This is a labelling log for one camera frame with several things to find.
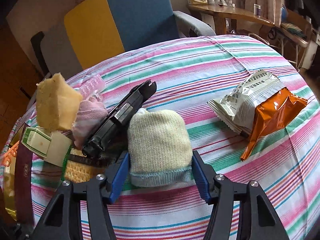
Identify black stapler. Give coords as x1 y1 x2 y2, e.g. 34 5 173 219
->
81 80 157 159

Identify brown cracker packet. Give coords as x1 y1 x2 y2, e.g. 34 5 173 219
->
61 148 116 183

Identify cream knitted cloth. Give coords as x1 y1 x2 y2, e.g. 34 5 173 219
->
127 108 193 187

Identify green and white carton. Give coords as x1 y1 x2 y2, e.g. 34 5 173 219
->
21 127 52 158

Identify yellow sponge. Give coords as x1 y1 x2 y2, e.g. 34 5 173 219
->
36 73 83 131

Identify orange and white snack bag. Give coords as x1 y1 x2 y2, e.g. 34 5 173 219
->
207 69 308 161

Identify orange plastic rack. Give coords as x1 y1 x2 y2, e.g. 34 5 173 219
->
1 141 19 167

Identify striped tablecloth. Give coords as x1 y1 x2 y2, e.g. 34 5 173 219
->
0 34 320 240

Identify large white carton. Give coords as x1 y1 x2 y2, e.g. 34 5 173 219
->
44 131 72 167

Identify gold and maroon storage box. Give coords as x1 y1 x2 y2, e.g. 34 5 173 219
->
3 123 34 226

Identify colourful armchair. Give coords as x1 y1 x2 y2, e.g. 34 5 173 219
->
30 0 215 79

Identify wooden side table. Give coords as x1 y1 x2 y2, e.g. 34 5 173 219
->
188 5 274 35

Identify wooden chair with items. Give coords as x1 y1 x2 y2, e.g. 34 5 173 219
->
276 5 313 70

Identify small dark jar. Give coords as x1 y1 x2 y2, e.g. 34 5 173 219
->
253 3 261 17

